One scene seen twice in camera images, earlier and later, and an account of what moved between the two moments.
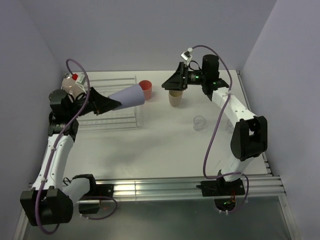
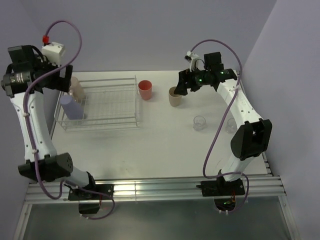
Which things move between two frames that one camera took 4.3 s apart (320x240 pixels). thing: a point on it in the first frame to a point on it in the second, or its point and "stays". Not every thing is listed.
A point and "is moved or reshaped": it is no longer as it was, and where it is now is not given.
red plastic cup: [147, 87] stays
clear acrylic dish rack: [121, 119] stays
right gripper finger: [178, 81] to [182, 83]
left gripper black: [99, 104] to [64, 83]
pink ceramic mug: [70, 86] stays
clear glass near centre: [199, 123] stays
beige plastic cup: [175, 97] stays
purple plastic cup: [128, 97] is moved or reshaped
